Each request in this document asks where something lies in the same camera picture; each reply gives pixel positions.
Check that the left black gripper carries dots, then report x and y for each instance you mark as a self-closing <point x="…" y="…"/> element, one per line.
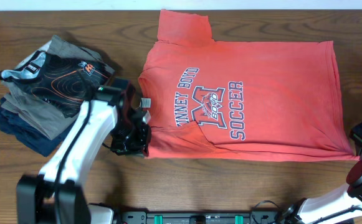
<point x="142" y="147"/>

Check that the red soccer t-shirt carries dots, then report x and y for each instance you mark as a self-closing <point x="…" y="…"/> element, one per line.
<point x="256" y="101"/>

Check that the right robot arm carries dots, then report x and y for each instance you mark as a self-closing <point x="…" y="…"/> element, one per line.
<point x="338" y="206"/>

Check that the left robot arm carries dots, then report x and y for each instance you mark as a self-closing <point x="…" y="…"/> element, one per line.
<point x="55" y="194"/>

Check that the grey-brown folded shirt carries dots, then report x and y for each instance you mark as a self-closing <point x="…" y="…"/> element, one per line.
<point x="43" y="116"/>

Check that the black orange patterned folded shirt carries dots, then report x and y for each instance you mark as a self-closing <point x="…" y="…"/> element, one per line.
<point x="61" y="82"/>

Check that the navy blue folded shirt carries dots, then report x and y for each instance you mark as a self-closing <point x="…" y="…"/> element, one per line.
<point x="11" y="123"/>

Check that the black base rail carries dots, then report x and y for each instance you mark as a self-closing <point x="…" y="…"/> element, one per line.
<point x="183" y="217"/>

